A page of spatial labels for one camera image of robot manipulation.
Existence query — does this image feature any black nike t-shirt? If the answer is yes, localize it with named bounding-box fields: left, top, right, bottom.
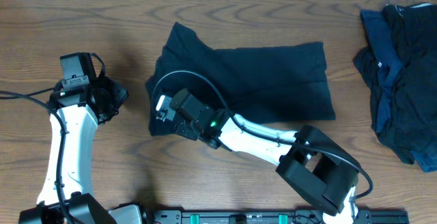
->
left=145, top=23, right=336, bottom=124

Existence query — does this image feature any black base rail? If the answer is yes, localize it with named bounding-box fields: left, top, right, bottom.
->
left=146, top=210, right=410, bottom=224

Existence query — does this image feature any navy blue garment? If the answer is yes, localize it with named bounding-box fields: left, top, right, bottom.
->
left=354, top=10, right=404, bottom=134

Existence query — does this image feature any black garment pile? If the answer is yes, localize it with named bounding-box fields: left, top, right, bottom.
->
left=353, top=2, right=437, bottom=173

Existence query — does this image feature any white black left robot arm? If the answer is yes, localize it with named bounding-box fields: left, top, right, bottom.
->
left=18, top=76, right=143, bottom=223

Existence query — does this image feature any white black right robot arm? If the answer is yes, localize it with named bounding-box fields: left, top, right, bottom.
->
left=156, top=106, right=362, bottom=223

